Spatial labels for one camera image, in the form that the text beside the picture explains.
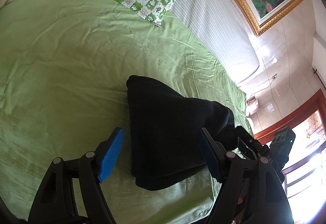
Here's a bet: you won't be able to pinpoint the black pants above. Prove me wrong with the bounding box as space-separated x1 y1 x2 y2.
126 75 238 191

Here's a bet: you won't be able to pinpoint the green bed sheet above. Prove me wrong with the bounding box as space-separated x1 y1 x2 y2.
1 0 249 223

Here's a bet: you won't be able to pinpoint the white striped quilt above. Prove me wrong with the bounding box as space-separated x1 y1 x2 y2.
86 0 260 85

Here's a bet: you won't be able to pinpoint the black camera box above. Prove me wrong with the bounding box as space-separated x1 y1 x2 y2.
269 126 296 172

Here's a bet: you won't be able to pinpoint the red wooden door frame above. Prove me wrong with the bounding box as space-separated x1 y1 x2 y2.
254 89 326 144

